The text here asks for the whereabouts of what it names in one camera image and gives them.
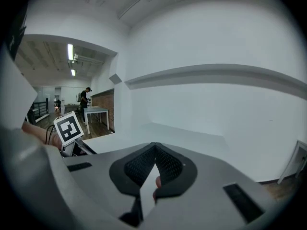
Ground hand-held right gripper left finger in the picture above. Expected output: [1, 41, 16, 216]
[0, 127, 157, 230]

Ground black metal railing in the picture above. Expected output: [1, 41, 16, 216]
[31, 99, 50, 121]

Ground person's left forearm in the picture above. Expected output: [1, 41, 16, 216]
[21, 121, 62, 150]

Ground white ceiling pipes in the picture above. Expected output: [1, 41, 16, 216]
[71, 53, 105, 66]

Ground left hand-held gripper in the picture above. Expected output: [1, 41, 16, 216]
[53, 112, 97, 158]

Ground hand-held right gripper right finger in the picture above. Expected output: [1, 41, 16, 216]
[142, 142, 291, 230]

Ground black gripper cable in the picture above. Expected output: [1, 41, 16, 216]
[45, 125, 56, 145]

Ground white table with thin legs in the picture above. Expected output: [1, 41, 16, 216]
[83, 106, 110, 134]

